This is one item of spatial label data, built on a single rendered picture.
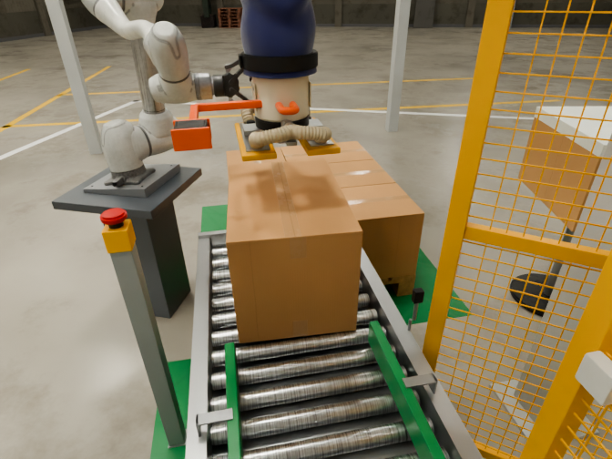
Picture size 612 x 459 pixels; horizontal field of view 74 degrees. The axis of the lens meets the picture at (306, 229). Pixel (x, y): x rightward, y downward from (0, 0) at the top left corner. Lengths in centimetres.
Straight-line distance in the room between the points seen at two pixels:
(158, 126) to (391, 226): 125
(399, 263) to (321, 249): 117
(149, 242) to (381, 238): 118
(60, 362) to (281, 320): 136
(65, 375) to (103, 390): 23
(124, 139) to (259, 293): 107
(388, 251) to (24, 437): 184
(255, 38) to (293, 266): 64
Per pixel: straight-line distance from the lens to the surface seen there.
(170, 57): 142
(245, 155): 119
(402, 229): 223
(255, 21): 122
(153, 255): 219
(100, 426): 208
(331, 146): 124
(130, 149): 207
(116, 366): 228
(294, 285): 128
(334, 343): 143
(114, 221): 122
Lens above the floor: 157
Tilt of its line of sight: 31 degrees down
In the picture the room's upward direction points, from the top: 1 degrees counter-clockwise
